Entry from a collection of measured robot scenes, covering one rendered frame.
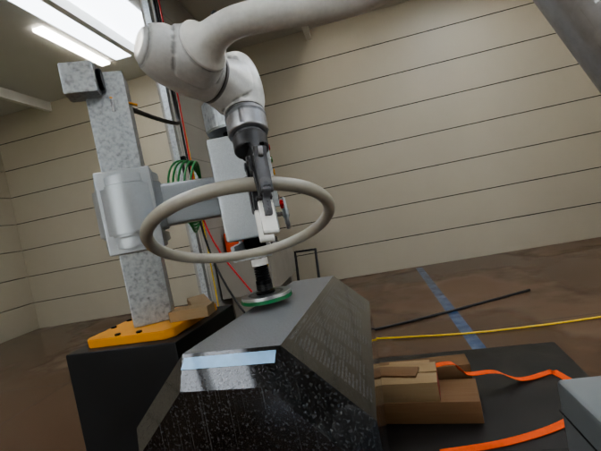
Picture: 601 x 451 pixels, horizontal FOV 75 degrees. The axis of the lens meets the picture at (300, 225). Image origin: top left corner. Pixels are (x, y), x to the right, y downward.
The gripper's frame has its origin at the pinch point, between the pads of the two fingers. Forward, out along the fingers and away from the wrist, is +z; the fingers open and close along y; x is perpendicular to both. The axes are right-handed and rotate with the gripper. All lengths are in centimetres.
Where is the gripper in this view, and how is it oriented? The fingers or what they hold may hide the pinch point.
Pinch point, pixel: (266, 222)
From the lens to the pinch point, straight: 78.0
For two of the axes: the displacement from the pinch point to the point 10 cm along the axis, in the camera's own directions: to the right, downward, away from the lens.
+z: 2.1, 9.1, -3.5
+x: -9.4, 1.0, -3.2
